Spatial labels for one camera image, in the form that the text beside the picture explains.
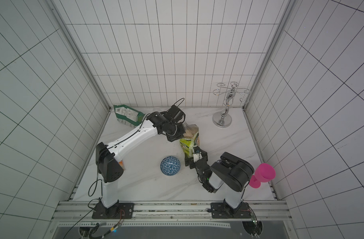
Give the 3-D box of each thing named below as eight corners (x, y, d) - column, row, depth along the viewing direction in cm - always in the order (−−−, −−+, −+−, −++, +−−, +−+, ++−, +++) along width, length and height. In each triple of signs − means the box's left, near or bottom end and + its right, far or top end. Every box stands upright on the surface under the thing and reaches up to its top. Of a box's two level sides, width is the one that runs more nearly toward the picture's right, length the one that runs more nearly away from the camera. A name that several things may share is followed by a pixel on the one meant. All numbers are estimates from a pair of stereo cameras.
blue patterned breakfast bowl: (160, 175, 86) (159, 173, 83) (162, 158, 93) (161, 156, 89) (180, 175, 86) (180, 173, 83) (180, 158, 93) (180, 156, 90)
